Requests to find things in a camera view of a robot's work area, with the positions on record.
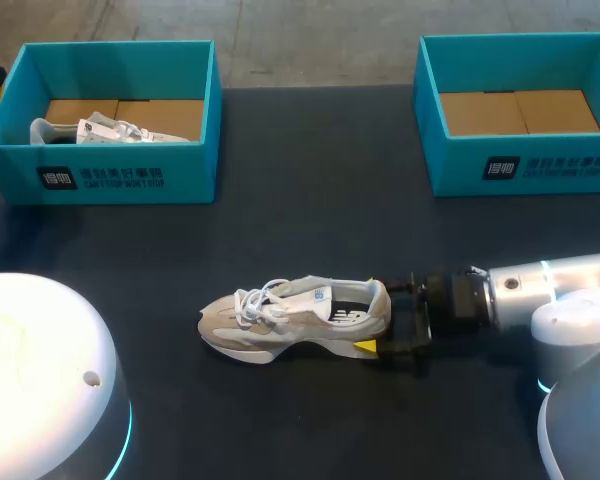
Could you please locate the white and beige sneaker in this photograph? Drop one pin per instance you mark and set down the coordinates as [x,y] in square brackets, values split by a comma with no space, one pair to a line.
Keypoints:
[260,330]
[105,131]

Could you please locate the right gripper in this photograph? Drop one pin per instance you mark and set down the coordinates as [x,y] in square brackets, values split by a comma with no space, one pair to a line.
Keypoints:
[455,302]

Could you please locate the teal shoebox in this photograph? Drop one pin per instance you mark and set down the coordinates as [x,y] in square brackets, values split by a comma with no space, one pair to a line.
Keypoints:
[530,175]
[105,185]

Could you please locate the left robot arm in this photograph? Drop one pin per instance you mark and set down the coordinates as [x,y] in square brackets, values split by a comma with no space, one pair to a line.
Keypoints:
[40,375]

